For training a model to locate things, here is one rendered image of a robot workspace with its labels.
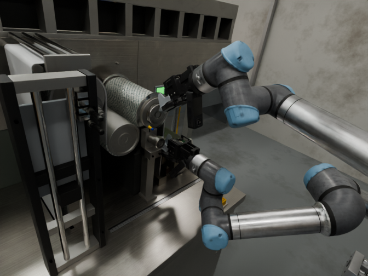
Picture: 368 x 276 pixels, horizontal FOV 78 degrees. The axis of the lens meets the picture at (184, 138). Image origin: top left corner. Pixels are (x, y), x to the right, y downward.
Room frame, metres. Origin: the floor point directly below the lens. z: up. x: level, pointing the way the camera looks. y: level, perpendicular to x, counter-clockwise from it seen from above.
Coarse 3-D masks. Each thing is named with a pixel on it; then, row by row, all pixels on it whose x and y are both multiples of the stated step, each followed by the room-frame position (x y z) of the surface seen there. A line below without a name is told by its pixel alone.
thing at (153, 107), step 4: (156, 104) 0.74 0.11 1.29; (152, 108) 0.72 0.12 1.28; (156, 108) 0.73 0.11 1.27; (148, 112) 0.71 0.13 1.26; (152, 112) 0.72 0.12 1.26; (156, 112) 0.73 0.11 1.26; (148, 116) 0.71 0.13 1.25; (152, 116) 0.72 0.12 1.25; (156, 116) 0.73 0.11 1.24; (160, 116) 0.75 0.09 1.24; (148, 120) 0.72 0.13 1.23; (152, 120) 0.72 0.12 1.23; (156, 120) 0.73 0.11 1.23; (160, 120) 0.75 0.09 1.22
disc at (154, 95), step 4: (156, 92) 0.76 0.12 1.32; (148, 96) 0.73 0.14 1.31; (152, 96) 0.74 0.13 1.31; (156, 96) 0.75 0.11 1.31; (164, 96) 0.78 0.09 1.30; (144, 100) 0.72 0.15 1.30; (140, 104) 0.71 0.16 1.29; (144, 104) 0.72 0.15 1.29; (140, 108) 0.71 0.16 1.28; (136, 112) 0.70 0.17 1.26; (140, 112) 0.71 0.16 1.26; (168, 112) 0.80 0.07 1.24; (136, 116) 0.70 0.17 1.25; (140, 116) 0.71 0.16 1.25; (136, 120) 0.70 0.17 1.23; (140, 120) 0.71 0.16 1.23; (164, 120) 0.79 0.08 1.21; (140, 124) 0.71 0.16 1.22; (160, 124) 0.78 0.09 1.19; (140, 128) 0.71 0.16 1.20
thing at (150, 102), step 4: (148, 100) 0.73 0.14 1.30; (152, 100) 0.73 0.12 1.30; (156, 100) 0.74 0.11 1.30; (148, 104) 0.72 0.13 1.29; (152, 104) 0.73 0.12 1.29; (144, 108) 0.71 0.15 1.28; (148, 108) 0.72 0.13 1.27; (144, 112) 0.71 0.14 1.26; (144, 116) 0.71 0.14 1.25; (164, 116) 0.78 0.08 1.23; (144, 120) 0.71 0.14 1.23; (144, 124) 0.71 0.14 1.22; (148, 124) 0.72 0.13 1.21; (152, 124) 0.74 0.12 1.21; (156, 124) 0.75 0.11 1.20
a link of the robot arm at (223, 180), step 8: (208, 160) 0.65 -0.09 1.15; (200, 168) 0.62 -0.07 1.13; (208, 168) 0.61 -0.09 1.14; (216, 168) 0.61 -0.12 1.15; (224, 168) 0.62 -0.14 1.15; (200, 176) 0.61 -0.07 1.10; (208, 176) 0.60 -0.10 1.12; (216, 176) 0.58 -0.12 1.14; (224, 176) 0.58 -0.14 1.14; (232, 176) 0.59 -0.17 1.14; (208, 184) 0.59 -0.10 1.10; (216, 184) 0.57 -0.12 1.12; (224, 184) 0.56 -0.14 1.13; (232, 184) 0.59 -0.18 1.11; (216, 192) 0.58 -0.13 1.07; (224, 192) 0.56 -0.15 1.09
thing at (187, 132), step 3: (186, 105) 1.68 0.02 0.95; (186, 108) 1.68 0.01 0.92; (186, 111) 1.68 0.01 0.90; (186, 114) 1.68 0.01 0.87; (186, 117) 1.67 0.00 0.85; (186, 120) 1.67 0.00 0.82; (183, 123) 1.69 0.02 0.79; (186, 123) 1.67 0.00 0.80; (183, 126) 1.68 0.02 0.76; (186, 126) 1.66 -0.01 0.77; (183, 129) 1.68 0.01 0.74; (186, 129) 1.66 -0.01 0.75; (189, 129) 1.67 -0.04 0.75; (192, 129) 1.69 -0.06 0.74; (183, 132) 1.68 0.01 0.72; (186, 132) 1.66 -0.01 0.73; (189, 132) 1.67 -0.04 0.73; (183, 135) 1.67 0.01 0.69; (186, 135) 1.65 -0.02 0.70; (189, 135) 1.68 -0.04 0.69; (183, 138) 1.67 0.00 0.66
